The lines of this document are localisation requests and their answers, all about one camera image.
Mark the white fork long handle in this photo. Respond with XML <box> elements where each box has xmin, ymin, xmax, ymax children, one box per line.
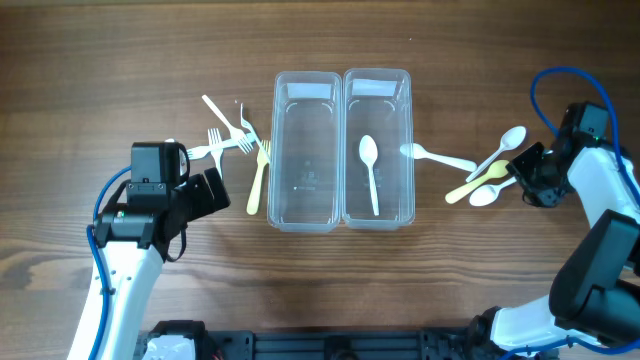
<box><xmin>208</xmin><ymin>128</ymin><xmax>223</xmax><ymax>177</ymax></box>

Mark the clear white thin fork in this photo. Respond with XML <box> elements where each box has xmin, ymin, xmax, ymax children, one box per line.
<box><xmin>240</xmin><ymin>104</ymin><xmax>271</xmax><ymax>162</ymax></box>

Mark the white fork tines down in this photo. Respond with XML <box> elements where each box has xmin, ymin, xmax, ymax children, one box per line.
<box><xmin>201</xmin><ymin>95</ymin><xmax>253</xmax><ymax>154</ymax></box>

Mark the clear plastic container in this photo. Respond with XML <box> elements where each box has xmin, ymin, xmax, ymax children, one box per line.
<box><xmin>342</xmin><ymin>68</ymin><xmax>416</xmax><ymax>231</ymax></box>
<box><xmin>267</xmin><ymin>71</ymin><xmax>342</xmax><ymax>233</ymax></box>

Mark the clear right plastic container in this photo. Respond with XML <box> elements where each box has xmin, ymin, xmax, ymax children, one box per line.
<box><xmin>342</xmin><ymin>68</ymin><xmax>416</xmax><ymax>231</ymax></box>

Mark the right blue cable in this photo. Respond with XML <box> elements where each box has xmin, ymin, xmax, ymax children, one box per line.
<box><xmin>499</xmin><ymin>66</ymin><xmax>640</xmax><ymax>360</ymax></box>

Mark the left blue cable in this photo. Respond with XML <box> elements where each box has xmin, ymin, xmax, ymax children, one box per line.
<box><xmin>85</xmin><ymin>164</ymin><xmax>134</xmax><ymax>360</ymax></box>

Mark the light blue plastic fork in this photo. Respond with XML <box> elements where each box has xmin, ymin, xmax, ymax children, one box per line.
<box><xmin>181</xmin><ymin>139</ymin><xmax>238</xmax><ymax>162</ymax></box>

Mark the white spoon large bowl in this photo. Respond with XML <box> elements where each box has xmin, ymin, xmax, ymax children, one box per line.
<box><xmin>465</xmin><ymin>126</ymin><xmax>527</xmax><ymax>183</ymax></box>

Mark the blue cable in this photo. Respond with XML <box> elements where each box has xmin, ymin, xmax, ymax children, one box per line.
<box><xmin>499</xmin><ymin>66</ymin><xmax>640</xmax><ymax>360</ymax></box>
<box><xmin>85</xmin><ymin>164</ymin><xmax>134</xmax><ymax>360</ymax></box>

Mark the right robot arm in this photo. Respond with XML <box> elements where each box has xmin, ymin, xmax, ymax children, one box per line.
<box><xmin>464</xmin><ymin>130</ymin><xmax>639</xmax><ymax>359</ymax></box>

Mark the white spoon long handle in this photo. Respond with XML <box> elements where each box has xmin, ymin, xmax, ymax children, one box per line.
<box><xmin>359</xmin><ymin>135</ymin><xmax>379</xmax><ymax>216</ymax></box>

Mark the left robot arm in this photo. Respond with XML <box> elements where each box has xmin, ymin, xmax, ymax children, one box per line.
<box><xmin>68</xmin><ymin>168</ymin><xmax>230</xmax><ymax>359</ymax></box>

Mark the clear left plastic container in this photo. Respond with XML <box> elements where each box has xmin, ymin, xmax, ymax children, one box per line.
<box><xmin>267</xmin><ymin>71</ymin><xmax>342</xmax><ymax>233</ymax></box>

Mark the thick white spoon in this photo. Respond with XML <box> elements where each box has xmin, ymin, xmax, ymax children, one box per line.
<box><xmin>400</xmin><ymin>143</ymin><xmax>477</xmax><ymax>173</ymax></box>

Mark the yellow plastic spoon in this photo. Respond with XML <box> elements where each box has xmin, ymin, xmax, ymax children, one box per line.
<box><xmin>445</xmin><ymin>160</ymin><xmax>509</xmax><ymax>204</ymax></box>

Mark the yellow plastic fork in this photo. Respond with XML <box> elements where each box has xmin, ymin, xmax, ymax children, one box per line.
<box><xmin>246</xmin><ymin>140</ymin><xmax>271</xmax><ymax>215</ymax></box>

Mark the white spoon bowl down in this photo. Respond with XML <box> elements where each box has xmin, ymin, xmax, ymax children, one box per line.
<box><xmin>469</xmin><ymin>177</ymin><xmax>516</xmax><ymax>207</ymax></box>

